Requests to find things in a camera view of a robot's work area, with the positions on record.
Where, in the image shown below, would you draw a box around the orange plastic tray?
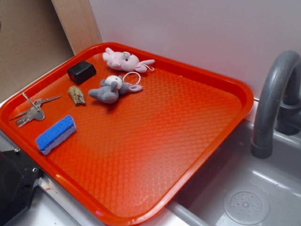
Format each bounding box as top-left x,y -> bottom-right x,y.
0,43 -> 253,226

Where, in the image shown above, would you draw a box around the grey plush elephant toy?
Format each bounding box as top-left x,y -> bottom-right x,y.
88,72 -> 143,104

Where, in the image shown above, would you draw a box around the pink plush bunny toy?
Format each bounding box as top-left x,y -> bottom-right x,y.
102,48 -> 155,73

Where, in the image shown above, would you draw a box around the small brown wood piece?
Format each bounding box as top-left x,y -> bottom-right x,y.
68,86 -> 86,106

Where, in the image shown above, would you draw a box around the black rectangular box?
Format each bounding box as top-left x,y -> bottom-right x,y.
67,60 -> 97,84

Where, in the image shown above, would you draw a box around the blue white sponge block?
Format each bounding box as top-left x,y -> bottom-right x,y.
36,115 -> 77,155

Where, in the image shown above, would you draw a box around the grey plastic sink basin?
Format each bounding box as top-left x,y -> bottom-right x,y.
164,117 -> 301,226

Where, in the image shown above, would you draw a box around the light wooden board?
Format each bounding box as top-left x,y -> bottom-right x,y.
51,0 -> 103,54

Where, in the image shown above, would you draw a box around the grey toy faucet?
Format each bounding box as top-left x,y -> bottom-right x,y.
251,50 -> 301,159

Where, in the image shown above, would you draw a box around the silver keys on ring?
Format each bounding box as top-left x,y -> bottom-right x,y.
9,92 -> 61,128

